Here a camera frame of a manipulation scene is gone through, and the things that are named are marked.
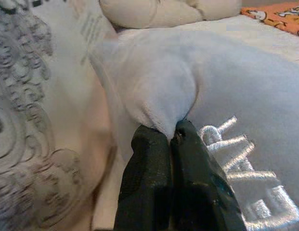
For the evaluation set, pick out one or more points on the white quilted mattress pad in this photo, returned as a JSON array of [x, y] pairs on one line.
[[248, 31]]

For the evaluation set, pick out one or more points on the grey floral print headboard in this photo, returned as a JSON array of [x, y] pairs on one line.
[[43, 108]]

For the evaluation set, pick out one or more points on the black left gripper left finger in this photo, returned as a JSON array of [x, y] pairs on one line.
[[144, 180]]

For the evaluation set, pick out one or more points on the grey embroidered pillow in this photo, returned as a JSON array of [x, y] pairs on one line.
[[224, 91]]

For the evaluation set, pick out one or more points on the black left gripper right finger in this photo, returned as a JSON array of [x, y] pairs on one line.
[[197, 187]]

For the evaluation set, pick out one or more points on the yellow cartoon print blanket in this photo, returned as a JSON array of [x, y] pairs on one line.
[[279, 16]]

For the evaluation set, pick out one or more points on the cream long bolster pillow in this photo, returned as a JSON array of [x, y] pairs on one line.
[[151, 12]]

